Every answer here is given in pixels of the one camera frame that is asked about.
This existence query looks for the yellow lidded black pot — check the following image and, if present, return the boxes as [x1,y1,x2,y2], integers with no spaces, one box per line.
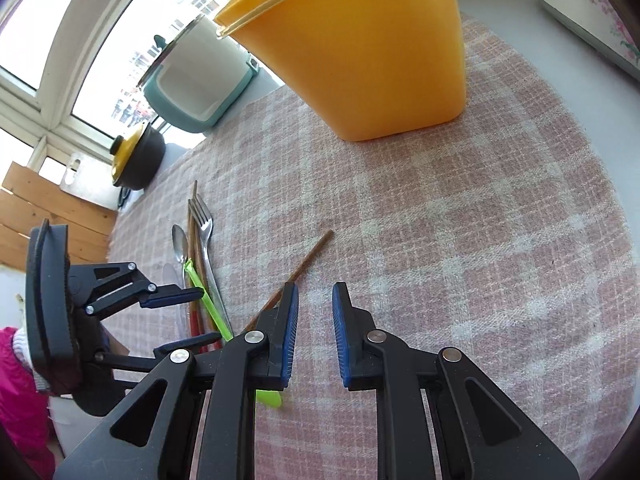
[110,122,166,191]

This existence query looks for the wooden slat panel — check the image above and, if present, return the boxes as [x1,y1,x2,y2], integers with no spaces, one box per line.
[0,162,116,271]

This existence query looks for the yellow plastic utensil holder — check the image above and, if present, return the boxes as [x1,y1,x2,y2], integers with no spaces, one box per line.
[215,0,466,142]

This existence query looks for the white teal electric pot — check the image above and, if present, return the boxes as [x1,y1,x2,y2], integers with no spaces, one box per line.
[138,15,259,133]

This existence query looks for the pink checkered cloth mat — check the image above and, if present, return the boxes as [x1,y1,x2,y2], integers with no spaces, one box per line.
[108,18,639,479]

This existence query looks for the green plastic utensil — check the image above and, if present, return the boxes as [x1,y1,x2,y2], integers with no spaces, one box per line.
[183,259,282,408]

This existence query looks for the brown wooden chopstick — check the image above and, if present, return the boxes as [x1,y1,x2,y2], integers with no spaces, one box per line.
[186,181,202,336]
[243,230,334,332]

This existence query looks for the left hand pink sleeve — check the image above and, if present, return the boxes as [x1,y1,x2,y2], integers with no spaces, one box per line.
[1,327,55,479]

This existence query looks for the white floral rice cooker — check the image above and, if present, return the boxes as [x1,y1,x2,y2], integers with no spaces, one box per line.
[538,0,639,80]

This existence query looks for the silver metal fork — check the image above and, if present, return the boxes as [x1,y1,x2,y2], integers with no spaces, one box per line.
[188,193,234,335]

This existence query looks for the red chopstick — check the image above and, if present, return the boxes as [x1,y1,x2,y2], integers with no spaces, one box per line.
[192,226,217,333]

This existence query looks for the silver metal spoon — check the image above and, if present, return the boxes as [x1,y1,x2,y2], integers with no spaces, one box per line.
[171,224,188,288]

